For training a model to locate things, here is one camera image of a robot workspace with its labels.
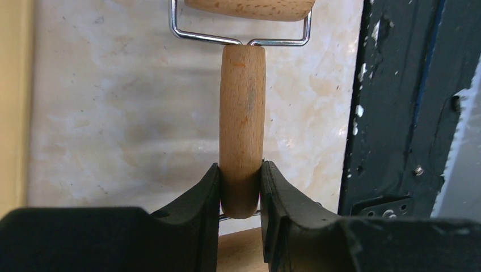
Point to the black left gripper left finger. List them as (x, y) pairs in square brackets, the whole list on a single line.
[(181, 236)]

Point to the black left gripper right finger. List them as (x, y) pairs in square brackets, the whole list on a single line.
[(299, 234)]

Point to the wooden roller tool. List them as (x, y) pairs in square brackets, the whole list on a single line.
[(242, 93)]

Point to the yellow plastic tray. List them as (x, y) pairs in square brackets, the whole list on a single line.
[(17, 33)]

